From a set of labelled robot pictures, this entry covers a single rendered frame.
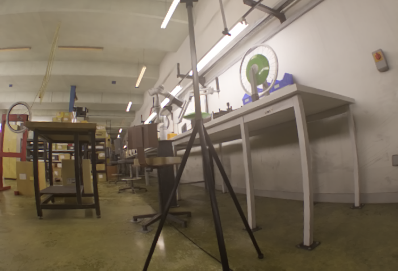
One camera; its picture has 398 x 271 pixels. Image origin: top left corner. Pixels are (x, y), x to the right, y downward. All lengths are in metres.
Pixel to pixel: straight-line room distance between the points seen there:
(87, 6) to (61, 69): 3.59
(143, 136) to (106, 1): 3.74
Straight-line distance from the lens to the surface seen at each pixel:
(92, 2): 4.91
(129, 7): 4.83
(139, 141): 1.71
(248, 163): 1.50
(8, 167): 8.28
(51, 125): 2.08
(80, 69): 7.75
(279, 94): 1.19
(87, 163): 3.22
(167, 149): 2.53
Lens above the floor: 0.57
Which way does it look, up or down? 11 degrees up
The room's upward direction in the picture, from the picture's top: 5 degrees counter-clockwise
